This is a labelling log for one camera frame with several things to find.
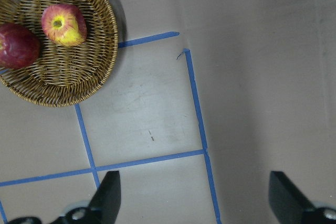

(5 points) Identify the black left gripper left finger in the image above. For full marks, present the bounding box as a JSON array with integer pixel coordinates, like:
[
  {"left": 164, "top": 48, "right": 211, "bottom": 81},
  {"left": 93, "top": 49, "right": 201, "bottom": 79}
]
[{"left": 88, "top": 171, "right": 121, "bottom": 224}]

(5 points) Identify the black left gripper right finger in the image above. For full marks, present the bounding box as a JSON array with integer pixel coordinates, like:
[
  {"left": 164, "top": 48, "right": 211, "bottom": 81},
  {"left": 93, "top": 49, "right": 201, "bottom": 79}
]
[{"left": 268, "top": 171, "right": 315, "bottom": 223}]

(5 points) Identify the red yellow cut apple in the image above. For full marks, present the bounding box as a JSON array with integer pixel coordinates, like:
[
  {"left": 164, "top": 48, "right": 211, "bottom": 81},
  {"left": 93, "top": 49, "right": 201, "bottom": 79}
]
[{"left": 41, "top": 4, "right": 87, "bottom": 47}]

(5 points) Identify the round wicker basket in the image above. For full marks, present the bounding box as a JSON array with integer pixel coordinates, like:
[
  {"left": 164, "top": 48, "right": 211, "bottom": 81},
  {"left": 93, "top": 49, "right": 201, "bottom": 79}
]
[{"left": 1, "top": 0, "right": 119, "bottom": 107}]

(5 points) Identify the dark red apple in basket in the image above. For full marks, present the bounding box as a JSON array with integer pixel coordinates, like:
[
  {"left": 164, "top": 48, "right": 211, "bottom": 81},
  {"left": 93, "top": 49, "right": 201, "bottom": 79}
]
[{"left": 1, "top": 23, "right": 40, "bottom": 69}]

